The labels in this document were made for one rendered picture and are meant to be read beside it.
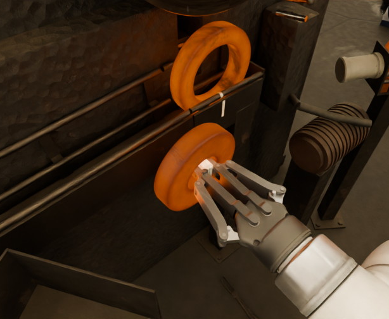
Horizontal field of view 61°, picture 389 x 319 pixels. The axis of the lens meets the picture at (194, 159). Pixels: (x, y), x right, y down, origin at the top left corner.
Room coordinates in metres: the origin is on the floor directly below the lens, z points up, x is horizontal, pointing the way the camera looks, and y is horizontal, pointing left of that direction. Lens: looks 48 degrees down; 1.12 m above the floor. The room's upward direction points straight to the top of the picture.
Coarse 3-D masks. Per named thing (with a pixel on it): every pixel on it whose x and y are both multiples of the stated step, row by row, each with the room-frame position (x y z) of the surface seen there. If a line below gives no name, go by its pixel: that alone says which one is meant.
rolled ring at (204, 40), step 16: (208, 32) 0.53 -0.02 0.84; (224, 32) 0.54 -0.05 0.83; (240, 32) 0.57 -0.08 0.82; (192, 48) 0.51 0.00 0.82; (208, 48) 0.52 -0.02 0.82; (240, 48) 0.57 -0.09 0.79; (176, 64) 0.51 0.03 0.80; (192, 64) 0.50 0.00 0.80; (240, 64) 0.58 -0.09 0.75; (176, 80) 0.49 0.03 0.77; (192, 80) 0.50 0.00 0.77; (224, 80) 0.58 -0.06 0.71; (240, 80) 0.58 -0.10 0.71; (176, 96) 0.49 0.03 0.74; (192, 96) 0.50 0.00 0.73; (208, 96) 0.55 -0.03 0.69; (224, 96) 0.56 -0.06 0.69
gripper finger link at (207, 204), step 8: (200, 184) 0.29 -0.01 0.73; (200, 192) 0.28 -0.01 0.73; (200, 200) 0.27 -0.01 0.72; (208, 200) 0.27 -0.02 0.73; (208, 208) 0.25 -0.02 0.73; (216, 208) 0.25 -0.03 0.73; (208, 216) 0.25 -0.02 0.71; (216, 216) 0.24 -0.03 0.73; (216, 224) 0.23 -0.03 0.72; (224, 224) 0.23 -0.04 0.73; (216, 232) 0.23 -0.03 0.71; (224, 232) 0.22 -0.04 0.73; (224, 240) 0.21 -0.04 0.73
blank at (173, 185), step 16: (208, 128) 0.36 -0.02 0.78; (176, 144) 0.33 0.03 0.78; (192, 144) 0.33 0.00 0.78; (208, 144) 0.33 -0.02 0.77; (224, 144) 0.36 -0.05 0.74; (176, 160) 0.31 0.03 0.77; (192, 160) 0.31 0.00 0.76; (224, 160) 0.37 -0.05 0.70; (160, 176) 0.30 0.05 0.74; (176, 176) 0.29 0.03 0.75; (192, 176) 0.35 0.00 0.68; (160, 192) 0.29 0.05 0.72; (176, 192) 0.29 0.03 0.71; (192, 192) 0.32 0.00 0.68; (176, 208) 0.29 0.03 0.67
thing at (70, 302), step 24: (0, 264) 0.18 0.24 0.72; (24, 264) 0.19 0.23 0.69; (48, 264) 0.18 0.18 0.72; (0, 288) 0.16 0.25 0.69; (24, 288) 0.18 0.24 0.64; (48, 288) 0.19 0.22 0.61; (72, 288) 0.18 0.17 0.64; (96, 288) 0.16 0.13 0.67; (120, 288) 0.15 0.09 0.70; (144, 288) 0.15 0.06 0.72; (0, 312) 0.14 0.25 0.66; (24, 312) 0.16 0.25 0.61; (48, 312) 0.15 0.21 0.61; (72, 312) 0.15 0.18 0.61; (96, 312) 0.15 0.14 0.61; (120, 312) 0.15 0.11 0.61; (144, 312) 0.15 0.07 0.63
